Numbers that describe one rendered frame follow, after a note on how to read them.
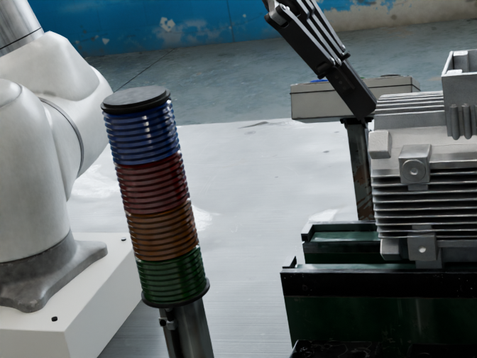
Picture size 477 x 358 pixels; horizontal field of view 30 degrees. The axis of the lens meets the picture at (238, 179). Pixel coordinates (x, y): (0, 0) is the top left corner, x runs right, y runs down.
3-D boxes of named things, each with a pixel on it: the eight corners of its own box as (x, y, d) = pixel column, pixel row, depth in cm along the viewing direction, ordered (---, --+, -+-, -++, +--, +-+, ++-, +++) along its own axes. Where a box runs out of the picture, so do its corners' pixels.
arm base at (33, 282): (-90, 312, 120) (-101, 275, 118) (15, 239, 138) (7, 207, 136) (15, 330, 112) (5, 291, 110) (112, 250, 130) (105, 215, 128)
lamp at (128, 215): (208, 231, 82) (199, 187, 80) (184, 262, 77) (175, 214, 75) (149, 233, 84) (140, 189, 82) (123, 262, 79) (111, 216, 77)
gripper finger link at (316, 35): (292, -18, 104) (288, -16, 103) (348, 60, 105) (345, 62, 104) (265, 2, 106) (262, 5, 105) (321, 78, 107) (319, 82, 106)
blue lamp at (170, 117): (190, 140, 79) (181, 91, 77) (165, 165, 73) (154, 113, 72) (130, 143, 81) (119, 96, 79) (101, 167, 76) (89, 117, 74)
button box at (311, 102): (421, 116, 125) (420, 79, 125) (413, 112, 118) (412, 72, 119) (304, 123, 131) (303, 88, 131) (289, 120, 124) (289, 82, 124)
